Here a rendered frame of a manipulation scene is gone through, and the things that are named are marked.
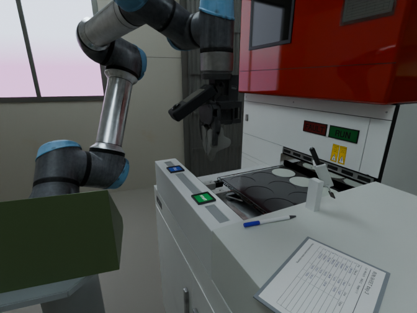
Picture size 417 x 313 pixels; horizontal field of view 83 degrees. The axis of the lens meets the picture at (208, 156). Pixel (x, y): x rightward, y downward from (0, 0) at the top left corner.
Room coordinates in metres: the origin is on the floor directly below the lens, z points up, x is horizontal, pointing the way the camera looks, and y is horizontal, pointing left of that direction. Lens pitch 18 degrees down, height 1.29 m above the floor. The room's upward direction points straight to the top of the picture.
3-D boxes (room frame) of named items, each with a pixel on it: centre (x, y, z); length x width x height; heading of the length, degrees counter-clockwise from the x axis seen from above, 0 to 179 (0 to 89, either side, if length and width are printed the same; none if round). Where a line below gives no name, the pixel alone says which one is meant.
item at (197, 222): (0.73, 0.07, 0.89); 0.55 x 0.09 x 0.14; 26
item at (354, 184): (0.94, -0.47, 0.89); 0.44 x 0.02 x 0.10; 26
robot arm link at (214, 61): (0.58, -0.02, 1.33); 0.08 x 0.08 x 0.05
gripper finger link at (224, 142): (0.57, -0.03, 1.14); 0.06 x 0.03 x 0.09; 116
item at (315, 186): (0.56, -0.29, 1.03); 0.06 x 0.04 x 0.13; 116
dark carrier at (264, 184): (0.83, -0.28, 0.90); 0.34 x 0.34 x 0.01; 26
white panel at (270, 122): (1.10, -0.40, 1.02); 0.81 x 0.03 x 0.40; 26
